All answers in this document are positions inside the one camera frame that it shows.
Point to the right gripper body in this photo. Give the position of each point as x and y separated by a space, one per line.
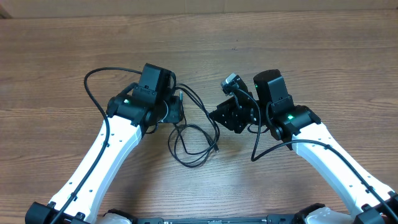
248 114

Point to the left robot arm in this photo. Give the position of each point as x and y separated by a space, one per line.
126 120

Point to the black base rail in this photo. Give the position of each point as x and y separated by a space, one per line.
268 219

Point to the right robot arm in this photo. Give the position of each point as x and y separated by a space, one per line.
297 127

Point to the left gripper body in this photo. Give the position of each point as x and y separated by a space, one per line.
171 112

